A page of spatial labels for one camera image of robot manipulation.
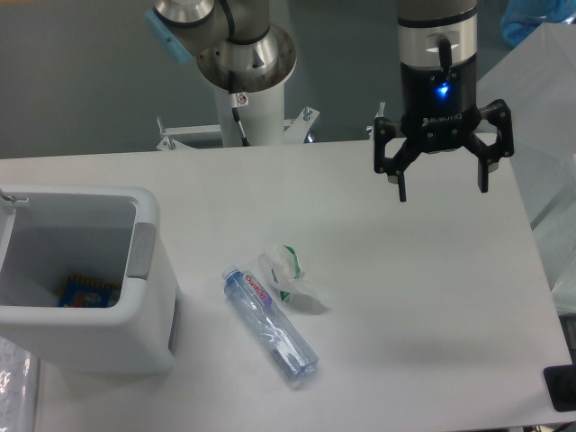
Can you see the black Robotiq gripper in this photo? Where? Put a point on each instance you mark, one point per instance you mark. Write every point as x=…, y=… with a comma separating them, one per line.
x=440, y=114

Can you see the white plastic bag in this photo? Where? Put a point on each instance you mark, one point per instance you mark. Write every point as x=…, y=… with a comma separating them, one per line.
x=287, y=273

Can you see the clear plastic water bottle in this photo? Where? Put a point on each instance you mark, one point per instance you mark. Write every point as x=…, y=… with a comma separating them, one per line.
x=291, y=352

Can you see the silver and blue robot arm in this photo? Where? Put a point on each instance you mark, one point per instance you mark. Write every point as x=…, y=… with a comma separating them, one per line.
x=247, y=60

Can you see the white plastic trash can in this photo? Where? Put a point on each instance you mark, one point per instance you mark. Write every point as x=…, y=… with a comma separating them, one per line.
x=108, y=233

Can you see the blue plastic bag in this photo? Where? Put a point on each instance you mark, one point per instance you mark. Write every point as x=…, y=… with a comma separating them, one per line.
x=521, y=18

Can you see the black device at table edge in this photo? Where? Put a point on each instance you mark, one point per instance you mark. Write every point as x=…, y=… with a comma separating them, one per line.
x=560, y=383

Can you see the blue snack wrapper in bin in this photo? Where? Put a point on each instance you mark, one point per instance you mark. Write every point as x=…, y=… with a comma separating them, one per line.
x=87, y=293

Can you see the clear plastic sheet lower left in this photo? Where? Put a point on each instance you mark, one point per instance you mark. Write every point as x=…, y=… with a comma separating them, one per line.
x=19, y=387

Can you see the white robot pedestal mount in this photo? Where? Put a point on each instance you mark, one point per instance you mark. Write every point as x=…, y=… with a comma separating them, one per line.
x=245, y=119

